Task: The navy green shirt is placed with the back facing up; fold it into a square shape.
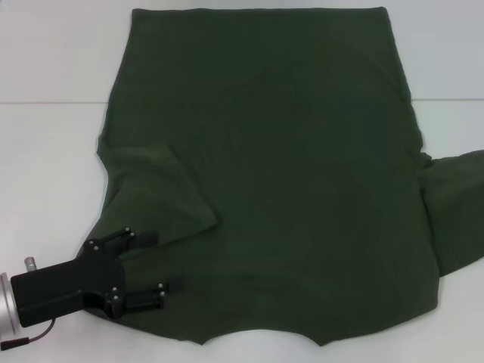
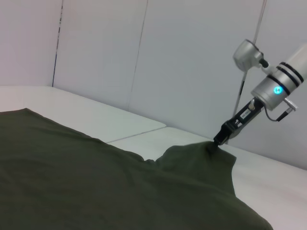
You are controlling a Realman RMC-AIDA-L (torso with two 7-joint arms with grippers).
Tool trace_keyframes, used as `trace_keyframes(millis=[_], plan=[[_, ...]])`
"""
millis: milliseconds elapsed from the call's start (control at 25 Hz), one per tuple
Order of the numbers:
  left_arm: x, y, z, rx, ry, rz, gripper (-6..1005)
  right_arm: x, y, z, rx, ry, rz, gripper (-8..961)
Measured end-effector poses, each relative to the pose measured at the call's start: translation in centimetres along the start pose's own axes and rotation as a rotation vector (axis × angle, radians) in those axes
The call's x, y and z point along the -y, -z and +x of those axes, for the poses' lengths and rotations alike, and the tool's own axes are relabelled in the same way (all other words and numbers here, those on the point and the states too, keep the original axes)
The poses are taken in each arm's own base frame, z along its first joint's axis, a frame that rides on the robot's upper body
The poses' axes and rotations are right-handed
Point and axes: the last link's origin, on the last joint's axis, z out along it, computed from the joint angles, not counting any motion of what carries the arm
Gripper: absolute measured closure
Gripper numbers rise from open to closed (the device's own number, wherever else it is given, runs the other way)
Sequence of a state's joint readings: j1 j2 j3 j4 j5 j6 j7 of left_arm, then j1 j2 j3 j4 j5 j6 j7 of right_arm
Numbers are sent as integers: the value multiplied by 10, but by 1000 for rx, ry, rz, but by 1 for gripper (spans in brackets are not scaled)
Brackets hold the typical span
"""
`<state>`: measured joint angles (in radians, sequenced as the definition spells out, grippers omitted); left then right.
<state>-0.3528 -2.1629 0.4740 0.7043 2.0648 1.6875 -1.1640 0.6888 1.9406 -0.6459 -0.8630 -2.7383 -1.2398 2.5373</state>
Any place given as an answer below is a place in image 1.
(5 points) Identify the dark green t-shirt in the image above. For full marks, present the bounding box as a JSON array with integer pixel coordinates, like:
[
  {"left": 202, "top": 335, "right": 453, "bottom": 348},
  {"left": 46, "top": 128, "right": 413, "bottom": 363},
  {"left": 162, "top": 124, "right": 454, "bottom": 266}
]
[{"left": 77, "top": 6, "right": 484, "bottom": 347}]

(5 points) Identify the red-brown left arm cable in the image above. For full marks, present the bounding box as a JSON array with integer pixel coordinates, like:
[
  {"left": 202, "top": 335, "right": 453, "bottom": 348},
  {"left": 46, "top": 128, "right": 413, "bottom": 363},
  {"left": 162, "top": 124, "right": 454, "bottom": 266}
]
[{"left": 0, "top": 319, "right": 58, "bottom": 341}]

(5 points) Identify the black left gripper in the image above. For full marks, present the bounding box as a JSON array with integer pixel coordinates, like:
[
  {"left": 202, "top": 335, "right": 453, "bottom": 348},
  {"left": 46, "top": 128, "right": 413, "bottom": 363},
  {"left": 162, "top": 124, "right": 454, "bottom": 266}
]
[{"left": 10, "top": 226, "right": 186, "bottom": 328}]

